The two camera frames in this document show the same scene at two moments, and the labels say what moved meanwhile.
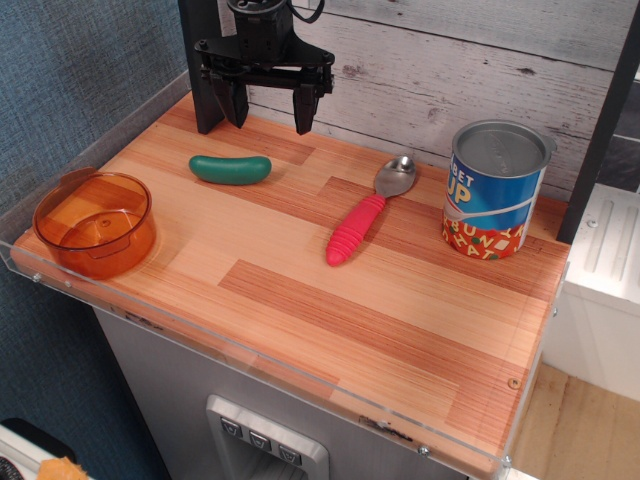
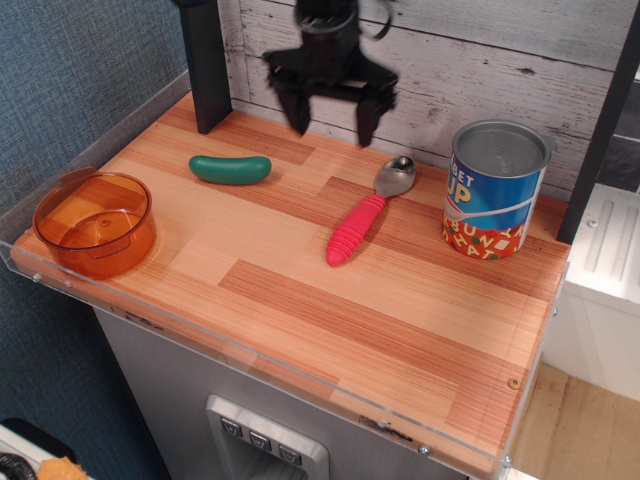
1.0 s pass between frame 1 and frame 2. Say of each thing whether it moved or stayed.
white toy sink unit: stayed
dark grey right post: stayed
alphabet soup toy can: stayed
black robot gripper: moved
